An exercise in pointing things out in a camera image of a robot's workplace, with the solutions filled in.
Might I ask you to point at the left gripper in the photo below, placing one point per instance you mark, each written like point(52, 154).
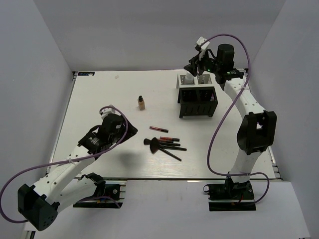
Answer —
point(131, 131)

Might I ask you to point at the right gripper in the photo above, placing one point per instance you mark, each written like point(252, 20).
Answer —
point(192, 66)

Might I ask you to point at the foundation bottle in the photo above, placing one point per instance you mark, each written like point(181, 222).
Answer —
point(141, 103)

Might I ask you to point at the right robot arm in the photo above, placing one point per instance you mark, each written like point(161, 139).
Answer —
point(257, 130)

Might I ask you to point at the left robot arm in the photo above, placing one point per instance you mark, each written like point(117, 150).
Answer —
point(41, 202)

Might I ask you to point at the black round makeup brush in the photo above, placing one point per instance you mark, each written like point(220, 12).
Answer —
point(148, 141)

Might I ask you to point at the black fan makeup brush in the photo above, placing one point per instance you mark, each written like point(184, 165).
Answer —
point(154, 147)

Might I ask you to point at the red black lip gloss tube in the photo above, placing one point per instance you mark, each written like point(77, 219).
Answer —
point(158, 129)

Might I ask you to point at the black metal organizer rack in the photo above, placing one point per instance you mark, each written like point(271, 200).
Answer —
point(197, 101)

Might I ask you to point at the white table board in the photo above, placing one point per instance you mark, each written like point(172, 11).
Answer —
point(210, 141)

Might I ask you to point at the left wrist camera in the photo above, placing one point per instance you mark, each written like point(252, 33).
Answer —
point(105, 111)

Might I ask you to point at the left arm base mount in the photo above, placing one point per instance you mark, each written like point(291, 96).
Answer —
point(112, 198)

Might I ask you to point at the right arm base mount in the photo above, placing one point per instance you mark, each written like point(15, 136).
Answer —
point(220, 199)

